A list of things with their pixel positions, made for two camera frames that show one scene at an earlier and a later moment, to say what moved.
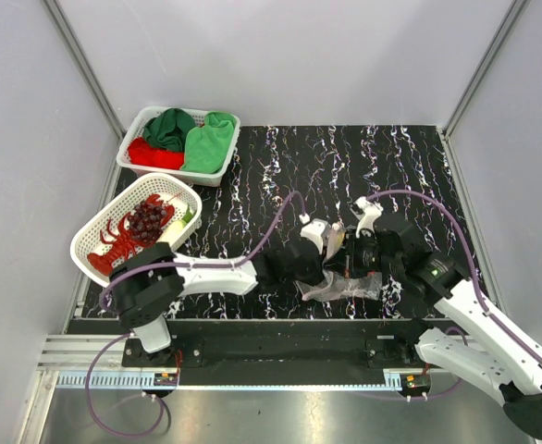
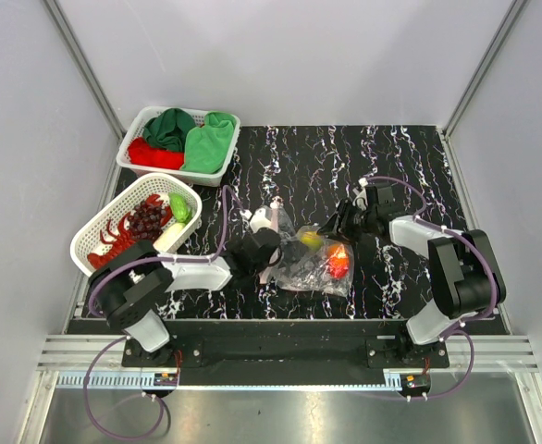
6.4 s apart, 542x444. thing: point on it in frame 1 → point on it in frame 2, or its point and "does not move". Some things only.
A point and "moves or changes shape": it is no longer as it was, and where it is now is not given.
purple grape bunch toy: [144, 222] does not move
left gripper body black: [311, 277] → [257, 270]
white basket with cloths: [185, 145] does not move
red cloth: [141, 152] does not move
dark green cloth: [168, 129] does not move
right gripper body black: [363, 255] → [355, 221]
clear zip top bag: [332, 284] moves or changes shape
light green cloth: [206, 146] does not move
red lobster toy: [126, 243] does not move
